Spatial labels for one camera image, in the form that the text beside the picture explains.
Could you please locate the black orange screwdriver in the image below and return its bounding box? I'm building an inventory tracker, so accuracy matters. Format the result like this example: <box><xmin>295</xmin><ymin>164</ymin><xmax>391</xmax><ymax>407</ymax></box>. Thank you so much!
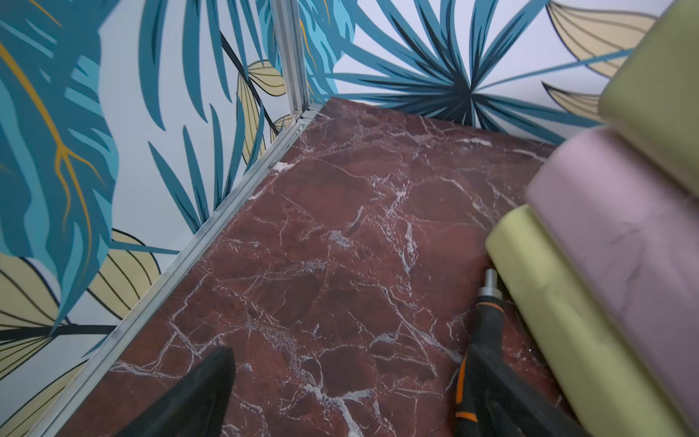
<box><xmin>454</xmin><ymin>267</ymin><xmax>506</xmax><ymax>437</ymax></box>

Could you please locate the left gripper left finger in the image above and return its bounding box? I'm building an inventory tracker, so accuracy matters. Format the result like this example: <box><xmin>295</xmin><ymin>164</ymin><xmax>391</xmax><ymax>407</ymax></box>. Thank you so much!
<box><xmin>117</xmin><ymin>347</ymin><xmax>236</xmax><ymax>436</ymax></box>

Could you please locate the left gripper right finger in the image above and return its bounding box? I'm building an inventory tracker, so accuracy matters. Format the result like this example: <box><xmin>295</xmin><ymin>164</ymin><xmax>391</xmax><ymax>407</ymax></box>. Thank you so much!
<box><xmin>467</xmin><ymin>345</ymin><xmax>589</xmax><ymax>436</ymax></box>

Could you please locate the pale green drawer cabinet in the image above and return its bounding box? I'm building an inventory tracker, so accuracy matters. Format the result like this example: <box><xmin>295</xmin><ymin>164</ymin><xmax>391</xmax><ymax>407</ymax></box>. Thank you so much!
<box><xmin>486</xmin><ymin>1</ymin><xmax>698</xmax><ymax>436</ymax></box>

